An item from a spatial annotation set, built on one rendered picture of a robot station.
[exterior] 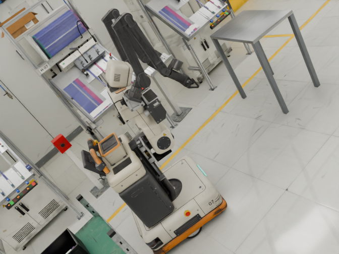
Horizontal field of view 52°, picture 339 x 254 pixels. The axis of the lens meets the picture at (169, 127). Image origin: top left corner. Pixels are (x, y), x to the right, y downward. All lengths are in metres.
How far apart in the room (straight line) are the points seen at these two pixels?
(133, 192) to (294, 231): 1.08
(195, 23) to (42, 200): 2.64
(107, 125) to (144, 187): 1.74
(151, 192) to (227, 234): 0.64
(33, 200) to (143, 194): 1.83
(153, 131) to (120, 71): 0.48
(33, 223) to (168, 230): 1.90
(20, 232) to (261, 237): 2.59
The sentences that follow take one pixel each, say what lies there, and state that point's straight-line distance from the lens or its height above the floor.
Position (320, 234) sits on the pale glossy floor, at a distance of 2.44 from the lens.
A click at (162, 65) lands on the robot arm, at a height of 1.25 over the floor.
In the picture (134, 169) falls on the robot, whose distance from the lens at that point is 2.34.
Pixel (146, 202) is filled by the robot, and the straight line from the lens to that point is 2.50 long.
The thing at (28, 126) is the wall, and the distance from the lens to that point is 5.51.
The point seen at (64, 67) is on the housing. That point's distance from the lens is 3.96.
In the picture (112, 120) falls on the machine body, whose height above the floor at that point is 0.46.
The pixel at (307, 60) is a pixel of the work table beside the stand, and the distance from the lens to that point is 3.42.
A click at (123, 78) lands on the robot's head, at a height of 1.28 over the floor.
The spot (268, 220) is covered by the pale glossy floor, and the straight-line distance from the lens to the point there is 2.61.
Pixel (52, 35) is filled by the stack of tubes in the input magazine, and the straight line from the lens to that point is 3.95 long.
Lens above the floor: 1.96
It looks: 28 degrees down
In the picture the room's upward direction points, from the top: 34 degrees counter-clockwise
